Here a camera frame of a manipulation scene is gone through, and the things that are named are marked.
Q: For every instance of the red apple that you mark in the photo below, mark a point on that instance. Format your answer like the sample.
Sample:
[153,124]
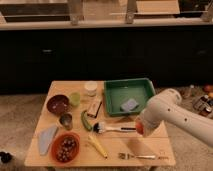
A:
[139,128]

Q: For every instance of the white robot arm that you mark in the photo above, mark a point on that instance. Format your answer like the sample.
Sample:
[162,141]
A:
[165,106]

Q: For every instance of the green plastic tray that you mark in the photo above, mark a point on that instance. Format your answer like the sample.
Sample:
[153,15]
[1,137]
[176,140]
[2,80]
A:
[117,92]

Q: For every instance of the white cup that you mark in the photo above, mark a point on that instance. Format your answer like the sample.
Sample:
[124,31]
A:
[91,88]

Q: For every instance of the small brown box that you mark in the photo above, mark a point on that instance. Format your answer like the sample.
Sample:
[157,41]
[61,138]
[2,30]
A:
[94,108]

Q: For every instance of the blue-grey sponge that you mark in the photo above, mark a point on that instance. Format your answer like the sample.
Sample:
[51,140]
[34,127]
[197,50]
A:
[129,105]

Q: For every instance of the light green cup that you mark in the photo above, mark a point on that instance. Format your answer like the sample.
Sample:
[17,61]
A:
[74,99]

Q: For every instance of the green cucumber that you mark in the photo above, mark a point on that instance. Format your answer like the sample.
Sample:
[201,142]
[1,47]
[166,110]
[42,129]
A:
[84,121]

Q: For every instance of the dark red bowl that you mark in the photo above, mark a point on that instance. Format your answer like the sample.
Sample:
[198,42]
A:
[58,104]

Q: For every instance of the metal cup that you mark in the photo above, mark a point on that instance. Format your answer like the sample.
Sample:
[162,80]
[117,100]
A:
[66,121]

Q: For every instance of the yellow corn cob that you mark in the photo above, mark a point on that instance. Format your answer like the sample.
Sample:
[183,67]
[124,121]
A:
[97,145]

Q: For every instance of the wooden table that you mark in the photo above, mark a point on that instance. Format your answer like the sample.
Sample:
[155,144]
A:
[157,144]

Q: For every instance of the silver fork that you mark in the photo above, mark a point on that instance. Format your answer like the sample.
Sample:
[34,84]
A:
[128,156]

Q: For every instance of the orange bowl with grapes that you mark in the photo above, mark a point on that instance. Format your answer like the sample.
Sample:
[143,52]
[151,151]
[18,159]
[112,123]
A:
[65,148]

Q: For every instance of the dark cabinet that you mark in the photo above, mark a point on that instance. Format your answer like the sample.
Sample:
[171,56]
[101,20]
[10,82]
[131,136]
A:
[169,56]

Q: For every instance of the grey folded cloth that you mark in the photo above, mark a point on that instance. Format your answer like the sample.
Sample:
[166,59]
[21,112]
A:
[45,138]

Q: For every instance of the black object on floor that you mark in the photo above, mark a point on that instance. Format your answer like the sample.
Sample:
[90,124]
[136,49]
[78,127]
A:
[5,157]

